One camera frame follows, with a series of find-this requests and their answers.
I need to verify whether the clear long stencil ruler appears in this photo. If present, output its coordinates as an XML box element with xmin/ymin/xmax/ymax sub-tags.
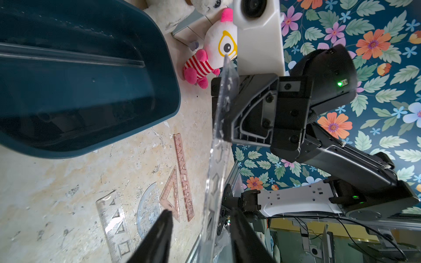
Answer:
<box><xmin>197</xmin><ymin>55</ymin><xmax>239</xmax><ymax>263</ymax></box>

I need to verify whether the teal plastic storage box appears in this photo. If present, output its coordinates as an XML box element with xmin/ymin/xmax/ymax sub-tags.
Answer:
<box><xmin>1</xmin><ymin>1</ymin><xmax>181</xmax><ymax>159</ymax></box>

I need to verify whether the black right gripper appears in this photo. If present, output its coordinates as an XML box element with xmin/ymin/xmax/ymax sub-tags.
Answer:
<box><xmin>211</xmin><ymin>74</ymin><xmax>312</xmax><ymax>161</ymax></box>

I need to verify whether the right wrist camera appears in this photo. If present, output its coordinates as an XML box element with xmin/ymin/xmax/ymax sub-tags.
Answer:
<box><xmin>232</xmin><ymin>0</ymin><xmax>286</xmax><ymax>76</ymax></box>

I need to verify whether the brown long straight ruler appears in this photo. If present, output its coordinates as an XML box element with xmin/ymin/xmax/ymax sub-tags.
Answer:
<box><xmin>173</xmin><ymin>133</ymin><xmax>195</xmax><ymax>222</ymax></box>

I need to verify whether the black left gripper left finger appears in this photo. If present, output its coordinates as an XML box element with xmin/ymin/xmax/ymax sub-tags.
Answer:
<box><xmin>127</xmin><ymin>210</ymin><xmax>173</xmax><ymax>263</ymax></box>

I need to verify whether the brown small triangle ruler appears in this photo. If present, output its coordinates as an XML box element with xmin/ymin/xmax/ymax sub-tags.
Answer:
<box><xmin>160</xmin><ymin>166</ymin><xmax>180</xmax><ymax>222</ymax></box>

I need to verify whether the white plush dog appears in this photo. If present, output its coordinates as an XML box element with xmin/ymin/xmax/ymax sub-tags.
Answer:
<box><xmin>143</xmin><ymin>0</ymin><xmax>233</xmax><ymax>31</ymax></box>

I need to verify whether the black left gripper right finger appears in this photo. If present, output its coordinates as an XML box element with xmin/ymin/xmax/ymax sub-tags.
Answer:
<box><xmin>230</xmin><ymin>209</ymin><xmax>275</xmax><ymax>263</ymax></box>

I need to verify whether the clear thin straight ruler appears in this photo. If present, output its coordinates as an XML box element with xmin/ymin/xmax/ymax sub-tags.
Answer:
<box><xmin>1</xmin><ymin>43</ymin><xmax>145</xmax><ymax>68</ymax></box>

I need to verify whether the clear blue protractor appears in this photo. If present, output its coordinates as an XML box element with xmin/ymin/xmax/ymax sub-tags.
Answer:
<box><xmin>137</xmin><ymin>183</ymin><xmax>161</xmax><ymax>241</ymax></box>

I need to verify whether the pink white plush doll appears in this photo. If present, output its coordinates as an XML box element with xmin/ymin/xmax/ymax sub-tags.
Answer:
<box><xmin>183</xmin><ymin>8</ymin><xmax>238</xmax><ymax>89</ymax></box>

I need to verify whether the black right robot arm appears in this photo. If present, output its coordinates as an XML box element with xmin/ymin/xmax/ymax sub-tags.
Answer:
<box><xmin>206</xmin><ymin>45</ymin><xmax>420</xmax><ymax>262</ymax></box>

